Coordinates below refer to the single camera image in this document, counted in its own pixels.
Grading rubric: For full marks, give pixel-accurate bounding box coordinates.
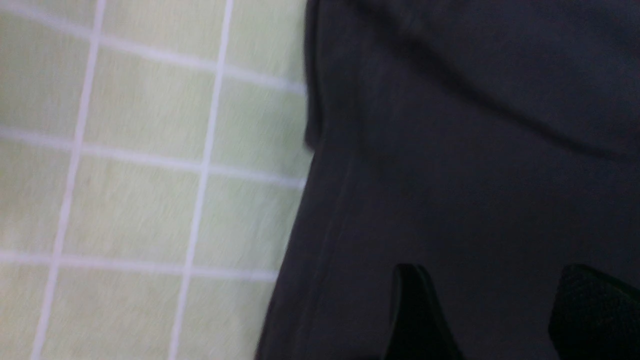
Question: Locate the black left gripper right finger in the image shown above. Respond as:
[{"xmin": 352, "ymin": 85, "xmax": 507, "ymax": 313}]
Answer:
[{"xmin": 548, "ymin": 264, "xmax": 640, "ymax": 360}]

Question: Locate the green checkered tablecloth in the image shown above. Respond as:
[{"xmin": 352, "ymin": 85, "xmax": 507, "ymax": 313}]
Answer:
[{"xmin": 1, "ymin": 0, "xmax": 310, "ymax": 360}]

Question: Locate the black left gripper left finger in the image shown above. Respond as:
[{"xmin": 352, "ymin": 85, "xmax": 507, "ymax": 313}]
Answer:
[{"xmin": 381, "ymin": 263, "xmax": 465, "ymax": 360}]

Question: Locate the dark gray long-sleeve top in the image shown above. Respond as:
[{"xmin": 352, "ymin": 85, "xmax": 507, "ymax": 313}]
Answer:
[{"xmin": 254, "ymin": 0, "xmax": 639, "ymax": 360}]

